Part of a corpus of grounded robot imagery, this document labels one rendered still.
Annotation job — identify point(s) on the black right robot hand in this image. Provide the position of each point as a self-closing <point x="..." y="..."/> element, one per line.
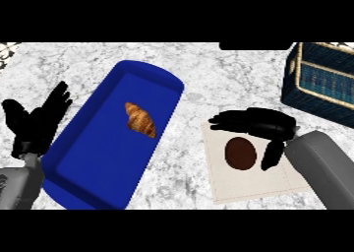
<point x="261" y="123"/>

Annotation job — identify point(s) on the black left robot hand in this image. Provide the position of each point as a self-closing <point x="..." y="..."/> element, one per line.
<point x="40" y="124"/>

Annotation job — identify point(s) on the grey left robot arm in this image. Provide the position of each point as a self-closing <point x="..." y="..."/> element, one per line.
<point x="15" y="185"/>

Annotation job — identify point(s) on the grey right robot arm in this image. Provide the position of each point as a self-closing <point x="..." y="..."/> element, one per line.
<point x="325" y="170"/>

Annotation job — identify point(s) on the chocolate brown cupcake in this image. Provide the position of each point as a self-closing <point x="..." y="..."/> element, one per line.
<point x="241" y="153"/>

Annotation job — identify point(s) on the dark blue wicker basket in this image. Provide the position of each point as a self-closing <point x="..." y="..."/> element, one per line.
<point x="328" y="85"/>

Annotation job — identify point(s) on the beige placemat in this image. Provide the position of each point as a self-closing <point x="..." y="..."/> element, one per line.
<point x="248" y="183"/>

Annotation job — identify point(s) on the blue tray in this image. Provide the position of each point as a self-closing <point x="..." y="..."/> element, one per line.
<point x="112" y="134"/>

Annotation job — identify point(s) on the brown croissant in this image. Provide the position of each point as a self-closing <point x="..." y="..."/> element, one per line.
<point x="140" y="120"/>

